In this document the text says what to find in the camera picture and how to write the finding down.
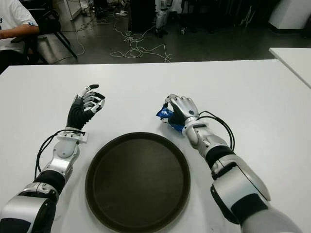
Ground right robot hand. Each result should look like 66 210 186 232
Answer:
162 93 199 132

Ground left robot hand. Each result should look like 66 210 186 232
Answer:
66 83 106 134

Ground blue Oreo packet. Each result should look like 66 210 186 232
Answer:
155 101 184 133

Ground round brown tray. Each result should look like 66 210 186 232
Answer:
85 132 191 226

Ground standing humanoid robot legs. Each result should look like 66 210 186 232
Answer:
155 0 174 38

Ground black chair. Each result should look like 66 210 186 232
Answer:
24 0 78 64

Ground metal folding stand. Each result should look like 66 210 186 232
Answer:
239 4 256 27

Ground white side table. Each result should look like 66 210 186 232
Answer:
268 47 311 89

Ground seated person white shirt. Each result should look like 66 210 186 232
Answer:
0 0 41 73

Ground white cabinet black base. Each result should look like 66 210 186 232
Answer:
268 0 311 33

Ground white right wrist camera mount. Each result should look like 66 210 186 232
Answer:
181 120 209 134

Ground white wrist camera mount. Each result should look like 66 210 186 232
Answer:
181 120 209 134
57 131 88 143

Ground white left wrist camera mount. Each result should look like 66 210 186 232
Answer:
57 131 88 143

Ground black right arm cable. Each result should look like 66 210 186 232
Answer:
198 110 236 152

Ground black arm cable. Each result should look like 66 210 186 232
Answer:
35 131 86 180
198 110 236 152

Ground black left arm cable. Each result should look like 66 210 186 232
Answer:
35 131 86 180

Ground tangled white floor cable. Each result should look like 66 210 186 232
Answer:
72 9 173 63

